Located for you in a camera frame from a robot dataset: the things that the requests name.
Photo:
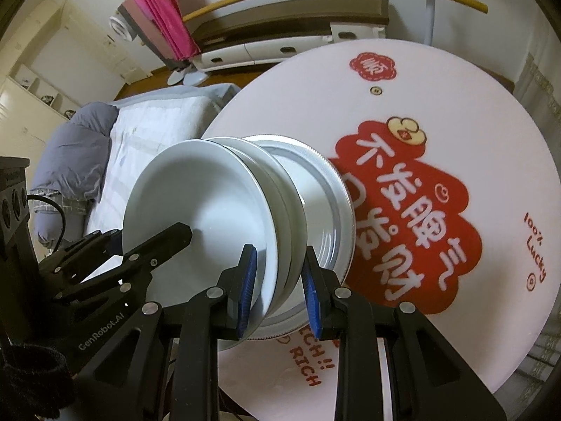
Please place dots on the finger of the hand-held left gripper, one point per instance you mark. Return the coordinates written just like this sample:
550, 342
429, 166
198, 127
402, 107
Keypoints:
79, 250
166, 241

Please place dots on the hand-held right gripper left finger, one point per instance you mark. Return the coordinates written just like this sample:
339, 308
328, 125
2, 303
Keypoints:
246, 289

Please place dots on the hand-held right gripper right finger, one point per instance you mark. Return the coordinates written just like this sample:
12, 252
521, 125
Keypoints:
312, 307

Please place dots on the white plate grey patterned rim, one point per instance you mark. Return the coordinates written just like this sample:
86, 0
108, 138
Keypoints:
324, 210

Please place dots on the person's left forearm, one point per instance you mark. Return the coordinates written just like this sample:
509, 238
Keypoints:
30, 381

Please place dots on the grey pillow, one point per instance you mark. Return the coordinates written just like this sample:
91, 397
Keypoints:
74, 153

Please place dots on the white bed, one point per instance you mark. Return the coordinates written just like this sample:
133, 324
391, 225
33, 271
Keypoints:
153, 123

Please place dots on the cream wardrobe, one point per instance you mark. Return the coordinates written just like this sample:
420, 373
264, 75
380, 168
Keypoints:
26, 109

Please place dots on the pink towel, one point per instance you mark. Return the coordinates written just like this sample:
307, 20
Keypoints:
166, 22

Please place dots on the white round disc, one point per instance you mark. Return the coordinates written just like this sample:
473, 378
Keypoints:
119, 26

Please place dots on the round pink printed table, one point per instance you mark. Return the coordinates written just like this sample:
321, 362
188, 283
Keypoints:
460, 118

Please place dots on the brown top low cabinet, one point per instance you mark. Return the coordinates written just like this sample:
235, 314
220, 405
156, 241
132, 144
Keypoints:
285, 13

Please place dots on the cream curtain with lace trim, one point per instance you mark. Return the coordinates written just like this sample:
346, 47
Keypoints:
543, 96

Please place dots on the white barre post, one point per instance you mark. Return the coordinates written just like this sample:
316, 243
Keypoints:
431, 17

